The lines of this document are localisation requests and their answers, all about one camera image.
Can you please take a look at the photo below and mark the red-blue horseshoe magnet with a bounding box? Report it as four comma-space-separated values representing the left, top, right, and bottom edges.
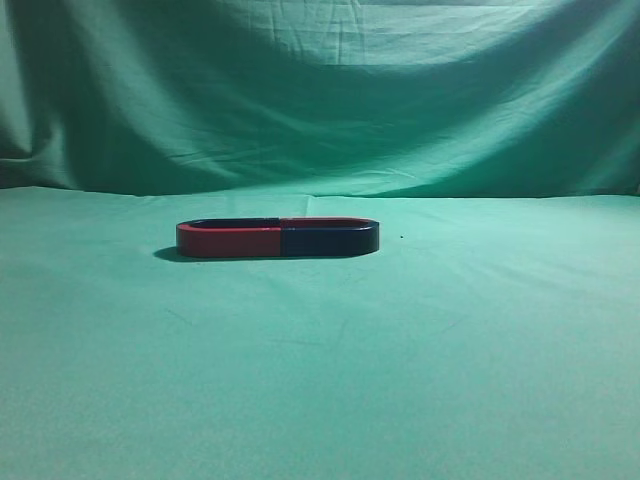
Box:
279, 217, 380, 257
176, 218, 281, 259

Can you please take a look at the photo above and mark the green cloth backdrop and cover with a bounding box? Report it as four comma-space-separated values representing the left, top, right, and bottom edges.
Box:
1, 1, 639, 479

